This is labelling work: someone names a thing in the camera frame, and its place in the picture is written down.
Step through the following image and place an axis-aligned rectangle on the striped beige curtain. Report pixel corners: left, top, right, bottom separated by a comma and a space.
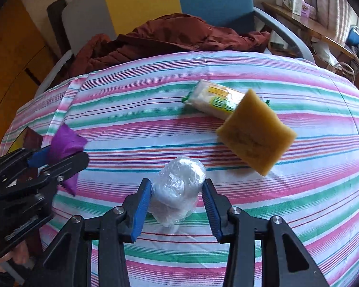
316, 0, 359, 44

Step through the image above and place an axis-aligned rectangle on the gold metal tray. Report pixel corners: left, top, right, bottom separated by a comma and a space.
7, 126, 43, 154

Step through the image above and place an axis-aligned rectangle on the yellow sponge block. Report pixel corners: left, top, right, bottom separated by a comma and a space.
217, 89, 297, 176

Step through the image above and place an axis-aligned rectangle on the wooden wardrobe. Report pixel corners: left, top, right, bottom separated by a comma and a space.
0, 0, 57, 143

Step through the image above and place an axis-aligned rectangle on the blue desk object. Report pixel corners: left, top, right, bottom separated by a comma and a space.
346, 25, 359, 47

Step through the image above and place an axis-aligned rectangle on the striped bed sheet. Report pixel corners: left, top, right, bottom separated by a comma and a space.
0, 51, 359, 286

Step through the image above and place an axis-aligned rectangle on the dark red jacket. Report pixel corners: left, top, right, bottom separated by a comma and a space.
64, 13, 270, 79

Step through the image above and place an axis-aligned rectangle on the wooden side desk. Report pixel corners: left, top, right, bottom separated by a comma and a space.
262, 2, 359, 68

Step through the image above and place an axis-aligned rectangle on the white plastic-wrapped ball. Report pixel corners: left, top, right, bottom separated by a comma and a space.
148, 157, 206, 227

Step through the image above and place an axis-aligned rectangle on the person's left hand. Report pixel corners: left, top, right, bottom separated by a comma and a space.
0, 241, 30, 273

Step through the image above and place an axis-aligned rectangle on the purple candy wrapper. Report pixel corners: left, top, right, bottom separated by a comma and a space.
49, 124, 87, 196

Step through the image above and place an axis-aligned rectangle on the grey yellow blue chair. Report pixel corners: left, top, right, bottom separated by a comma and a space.
37, 0, 314, 95

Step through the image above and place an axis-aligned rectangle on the yellow-green wafer packet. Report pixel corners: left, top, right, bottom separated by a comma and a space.
181, 78, 272, 121

